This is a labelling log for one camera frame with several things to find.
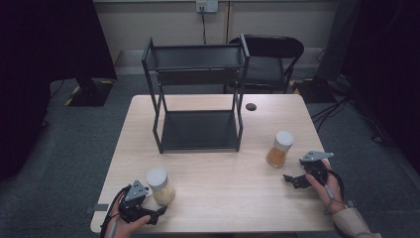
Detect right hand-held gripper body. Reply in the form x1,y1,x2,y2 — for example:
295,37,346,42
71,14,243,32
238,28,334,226
298,151,335,185

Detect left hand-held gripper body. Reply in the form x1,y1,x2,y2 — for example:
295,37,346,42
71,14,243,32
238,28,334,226
118,179,159,226

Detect pale granules glass jar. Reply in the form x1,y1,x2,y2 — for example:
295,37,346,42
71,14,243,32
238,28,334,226
146,166,176,207

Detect orange powder glass jar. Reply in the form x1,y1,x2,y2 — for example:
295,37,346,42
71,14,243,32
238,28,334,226
265,130,295,169

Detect black two-tier metal rack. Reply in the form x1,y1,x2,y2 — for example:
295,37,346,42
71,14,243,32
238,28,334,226
141,33,251,155

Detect person's left hand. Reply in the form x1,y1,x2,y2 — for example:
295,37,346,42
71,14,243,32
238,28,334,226
104,197,152,238

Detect person's right hand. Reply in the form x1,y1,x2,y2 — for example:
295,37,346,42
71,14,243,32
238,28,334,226
305,160,347,216

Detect black stand base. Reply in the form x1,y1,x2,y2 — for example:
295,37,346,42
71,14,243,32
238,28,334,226
63,77,115,107
291,77,339,104

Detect black folding chair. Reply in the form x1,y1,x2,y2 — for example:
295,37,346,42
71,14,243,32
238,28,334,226
223,34,305,94

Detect black curtain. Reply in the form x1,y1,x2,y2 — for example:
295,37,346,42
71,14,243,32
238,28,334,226
340,0,420,167
0,0,118,181

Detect right hand-held gripper cable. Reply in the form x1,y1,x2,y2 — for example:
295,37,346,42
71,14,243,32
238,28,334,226
323,168,347,216

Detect hand-held gripper cable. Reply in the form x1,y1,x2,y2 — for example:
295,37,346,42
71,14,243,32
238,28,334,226
99,184,132,238
323,168,347,216

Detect left hand-held gripper cable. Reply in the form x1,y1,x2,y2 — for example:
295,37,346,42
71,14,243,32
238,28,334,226
99,184,132,238

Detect black floor cables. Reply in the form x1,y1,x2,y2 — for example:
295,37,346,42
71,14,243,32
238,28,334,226
310,93,392,144

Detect black wall power cable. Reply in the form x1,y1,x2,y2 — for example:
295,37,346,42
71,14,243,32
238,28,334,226
198,5,208,46

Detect white wall socket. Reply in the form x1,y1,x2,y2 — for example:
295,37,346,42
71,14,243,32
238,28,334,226
195,0,219,14

